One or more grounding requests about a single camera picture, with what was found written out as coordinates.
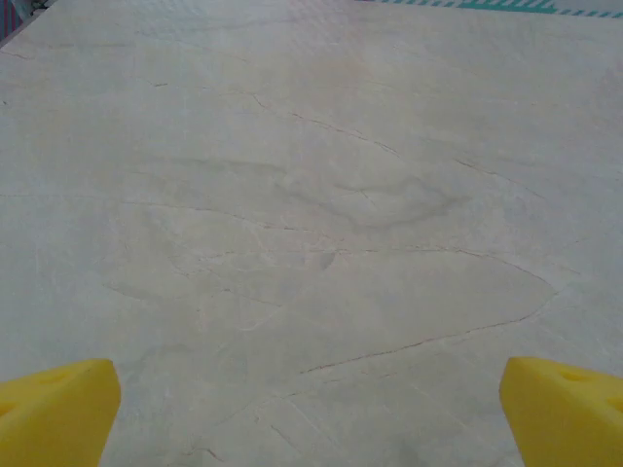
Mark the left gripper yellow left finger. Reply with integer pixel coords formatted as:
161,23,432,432
0,358,123,467

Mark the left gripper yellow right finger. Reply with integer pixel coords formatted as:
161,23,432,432
498,355,623,467

